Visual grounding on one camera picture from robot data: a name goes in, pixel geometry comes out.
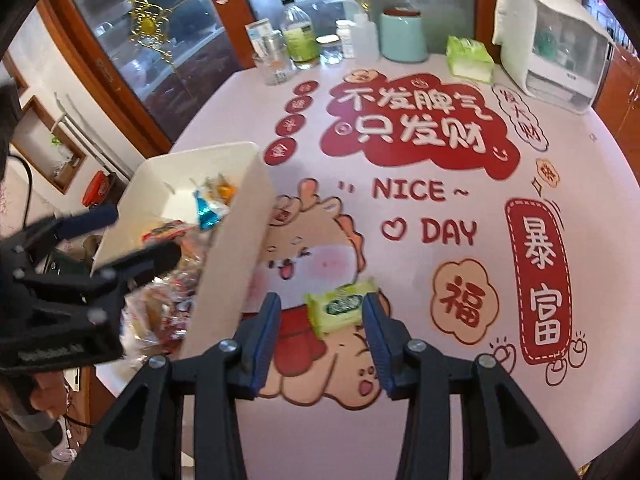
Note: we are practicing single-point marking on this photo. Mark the wooden cabinet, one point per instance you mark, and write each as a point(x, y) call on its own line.
point(625, 85)

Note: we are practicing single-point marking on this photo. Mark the wooden wall niche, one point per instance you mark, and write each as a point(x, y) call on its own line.
point(50, 150)

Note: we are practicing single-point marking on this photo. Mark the metal rod rack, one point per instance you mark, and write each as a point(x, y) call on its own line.
point(85, 140)

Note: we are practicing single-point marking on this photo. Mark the white and blue box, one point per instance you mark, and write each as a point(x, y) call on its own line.
point(257, 32)

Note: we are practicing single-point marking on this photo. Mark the white squeeze bottle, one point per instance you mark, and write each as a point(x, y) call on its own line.
point(366, 37)

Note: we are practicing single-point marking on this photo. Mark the red plastic container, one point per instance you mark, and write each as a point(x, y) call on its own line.
point(97, 187)

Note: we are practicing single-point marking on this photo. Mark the person's left hand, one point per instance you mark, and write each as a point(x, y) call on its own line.
point(47, 387)

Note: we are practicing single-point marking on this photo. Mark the white plastic bin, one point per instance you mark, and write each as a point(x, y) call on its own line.
point(235, 260)

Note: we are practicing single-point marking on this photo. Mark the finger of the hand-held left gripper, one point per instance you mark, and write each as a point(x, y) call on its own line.
point(145, 262)
point(90, 220)

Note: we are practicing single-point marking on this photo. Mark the small gold door ornament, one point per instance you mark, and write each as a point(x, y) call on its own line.
point(147, 25)

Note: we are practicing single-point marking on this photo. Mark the clear drinking glass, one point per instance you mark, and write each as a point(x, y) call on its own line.
point(272, 72)

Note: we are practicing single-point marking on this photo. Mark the small glass jar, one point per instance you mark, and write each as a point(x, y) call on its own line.
point(330, 52)

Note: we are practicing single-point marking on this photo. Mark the heap of clear snack packets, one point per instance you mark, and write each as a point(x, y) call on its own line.
point(160, 310)

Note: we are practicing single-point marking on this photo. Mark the teal canister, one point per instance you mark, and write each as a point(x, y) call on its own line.
point(402, 35)

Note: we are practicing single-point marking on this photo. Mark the green tissue pack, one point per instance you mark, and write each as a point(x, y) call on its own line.
point(467, 60)

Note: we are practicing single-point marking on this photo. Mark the wooden framed glass door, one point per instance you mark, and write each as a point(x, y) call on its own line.
point(200, 60)

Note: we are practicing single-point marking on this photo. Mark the blue snack packet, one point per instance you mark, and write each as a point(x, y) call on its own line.
point(205, 215)

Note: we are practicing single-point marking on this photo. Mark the orange snack packet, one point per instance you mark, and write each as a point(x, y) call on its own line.
point(226, 192)

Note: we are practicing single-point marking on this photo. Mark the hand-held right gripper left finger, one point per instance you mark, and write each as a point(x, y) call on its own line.
point(262, 345)

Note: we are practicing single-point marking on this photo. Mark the white countertop appliance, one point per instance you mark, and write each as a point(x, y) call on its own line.
point(555, 70)

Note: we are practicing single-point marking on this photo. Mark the green snack packet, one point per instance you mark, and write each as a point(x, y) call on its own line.
point(340, 305)

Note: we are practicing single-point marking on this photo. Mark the green label glass bottle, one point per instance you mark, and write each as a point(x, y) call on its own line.
point(300, 40)

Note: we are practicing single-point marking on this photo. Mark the red and white snack packet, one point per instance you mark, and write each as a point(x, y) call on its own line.
point(167, 230)

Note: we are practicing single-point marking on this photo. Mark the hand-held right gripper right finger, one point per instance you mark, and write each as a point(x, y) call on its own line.
point(380, 350)

